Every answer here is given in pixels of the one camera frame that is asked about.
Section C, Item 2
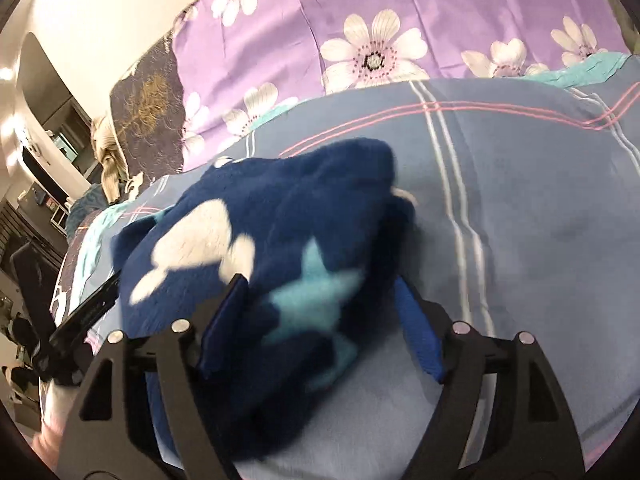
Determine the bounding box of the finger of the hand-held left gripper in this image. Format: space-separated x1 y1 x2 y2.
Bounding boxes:
11 246 57 361
49 271 122 358

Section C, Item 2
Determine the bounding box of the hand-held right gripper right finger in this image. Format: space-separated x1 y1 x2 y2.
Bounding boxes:
392 277 587 480

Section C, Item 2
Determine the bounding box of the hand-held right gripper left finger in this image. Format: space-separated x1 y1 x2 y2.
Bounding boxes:
60 274 251 480

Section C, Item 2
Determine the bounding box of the navy star fleece pajama top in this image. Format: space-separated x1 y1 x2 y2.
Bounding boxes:
111 137 418 463

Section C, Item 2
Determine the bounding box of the person's left forearm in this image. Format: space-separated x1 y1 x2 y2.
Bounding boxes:
29 425 68 465

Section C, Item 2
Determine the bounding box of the person's left hand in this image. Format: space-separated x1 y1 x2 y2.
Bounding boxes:
42 381 85 433

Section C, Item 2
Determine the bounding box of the teal printed bedsheet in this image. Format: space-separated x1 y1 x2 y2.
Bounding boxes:
50 200 166 331

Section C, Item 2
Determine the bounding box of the beige knotted cloth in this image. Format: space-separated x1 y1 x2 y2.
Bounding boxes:
90 115 131 201

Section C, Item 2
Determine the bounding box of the blue plaid blanket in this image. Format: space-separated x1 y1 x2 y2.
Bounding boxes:
65 77 640 480

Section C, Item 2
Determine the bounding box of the arched doorway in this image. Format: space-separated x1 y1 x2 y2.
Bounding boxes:
15 32 101 186

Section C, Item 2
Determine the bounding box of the dark tree-print cushion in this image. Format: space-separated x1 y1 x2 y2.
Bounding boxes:
110 30 188 186

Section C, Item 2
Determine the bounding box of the purple floral bedsheet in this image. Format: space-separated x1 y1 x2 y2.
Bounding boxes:
172 0 631 171

